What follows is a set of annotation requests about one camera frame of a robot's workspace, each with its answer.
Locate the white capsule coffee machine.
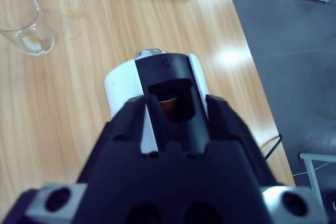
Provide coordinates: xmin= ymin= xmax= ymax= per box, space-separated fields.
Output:
xmin=104 ymin=48 xmax=211 ymax=155

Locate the coffee machine power cable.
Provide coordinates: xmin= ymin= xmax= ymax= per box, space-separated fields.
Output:
xmin=259 ymin=133 xmax=283 ymax=162

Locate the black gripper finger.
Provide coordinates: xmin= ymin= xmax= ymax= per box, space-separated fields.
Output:
xmin=76 ymin=95 xmax=147 ymax=183
xmin=205 ymin=94 xmax=277 ymax=186

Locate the clear drinking glass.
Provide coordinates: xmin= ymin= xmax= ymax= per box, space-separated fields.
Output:
xmin=0 ymin=0 xmax=56 ymax=57

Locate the small white paper piece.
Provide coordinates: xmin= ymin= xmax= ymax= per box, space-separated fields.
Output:
xmin=22 ymin=35 xmax=45 ymax=51

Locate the orange coffee capsule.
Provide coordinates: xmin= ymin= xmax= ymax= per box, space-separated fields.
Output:
xmin=157 ymin=98 xmax=182 ymax=124

